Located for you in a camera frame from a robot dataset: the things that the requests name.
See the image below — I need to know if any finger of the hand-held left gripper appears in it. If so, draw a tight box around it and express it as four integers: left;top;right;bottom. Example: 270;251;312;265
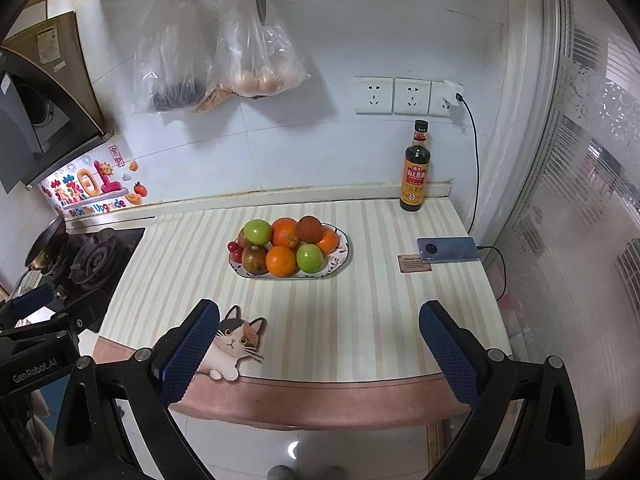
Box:
0;283;56;330
30;290;110;341

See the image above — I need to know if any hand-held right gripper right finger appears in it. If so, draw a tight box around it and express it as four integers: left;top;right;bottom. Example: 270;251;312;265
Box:
419;300;586;480

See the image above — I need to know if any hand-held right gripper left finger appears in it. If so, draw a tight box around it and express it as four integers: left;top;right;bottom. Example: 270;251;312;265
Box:
50;298;221;480

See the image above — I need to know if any small orange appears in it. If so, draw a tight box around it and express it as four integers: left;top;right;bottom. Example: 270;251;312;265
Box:
265;246;298;278
315;227;341;254

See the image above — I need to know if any green apple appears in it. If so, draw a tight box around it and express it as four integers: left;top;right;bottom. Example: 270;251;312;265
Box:
296;243;324;274
243;219;273;245

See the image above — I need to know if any oval patterned plate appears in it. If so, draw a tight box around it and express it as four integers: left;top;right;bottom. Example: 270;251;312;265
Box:
228;223;350;279

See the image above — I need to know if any dark red round fruit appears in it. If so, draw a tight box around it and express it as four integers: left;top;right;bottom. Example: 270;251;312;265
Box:
295;215;322;244

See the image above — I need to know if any person's left hand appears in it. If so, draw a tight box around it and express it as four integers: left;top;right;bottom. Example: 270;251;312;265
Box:
26;389;53;463

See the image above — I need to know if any cat shaped mat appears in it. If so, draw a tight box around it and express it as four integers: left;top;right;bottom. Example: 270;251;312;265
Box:
195;305;267;381

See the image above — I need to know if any black gas stove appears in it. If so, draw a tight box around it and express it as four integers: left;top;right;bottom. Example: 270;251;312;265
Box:
30;227;146;333

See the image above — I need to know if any dark frying pan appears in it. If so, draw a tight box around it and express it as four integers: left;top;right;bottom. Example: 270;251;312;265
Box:
24;216;68;271

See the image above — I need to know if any blue smartphone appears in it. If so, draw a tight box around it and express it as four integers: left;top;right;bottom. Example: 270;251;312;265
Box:
416;236;482;263

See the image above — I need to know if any striped table mat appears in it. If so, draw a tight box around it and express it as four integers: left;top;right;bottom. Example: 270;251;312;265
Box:
98;199;512;381

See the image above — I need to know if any large orange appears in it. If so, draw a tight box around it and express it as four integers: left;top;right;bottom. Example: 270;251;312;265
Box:
271;217;301;248

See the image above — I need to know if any range hood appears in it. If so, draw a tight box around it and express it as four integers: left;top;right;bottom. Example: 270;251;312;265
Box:
0;10;116;193

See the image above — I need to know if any dark sauce bottle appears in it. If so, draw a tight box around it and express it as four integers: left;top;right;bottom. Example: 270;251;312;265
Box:
399;120;432;212

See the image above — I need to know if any frosted glass sliding door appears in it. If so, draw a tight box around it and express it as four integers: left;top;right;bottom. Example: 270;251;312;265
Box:
492;0;640;480

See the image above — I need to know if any plastic bag with dark contents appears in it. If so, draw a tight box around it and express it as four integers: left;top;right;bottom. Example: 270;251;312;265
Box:
132;0;236;115

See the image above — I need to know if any plastic bag with eggs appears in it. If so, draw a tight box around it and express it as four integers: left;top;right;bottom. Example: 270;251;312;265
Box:
207;0;311;98

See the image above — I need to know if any colourful wall sticker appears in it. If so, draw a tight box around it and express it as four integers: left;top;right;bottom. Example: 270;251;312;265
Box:
42;144;148;218

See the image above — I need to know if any black charging cable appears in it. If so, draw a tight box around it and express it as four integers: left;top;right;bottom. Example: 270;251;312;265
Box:
457;94;507;301

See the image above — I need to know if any white wall socket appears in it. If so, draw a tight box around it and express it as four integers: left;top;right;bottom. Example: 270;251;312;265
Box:
430;81;463;117
353;77;394;115
393;78;431;115

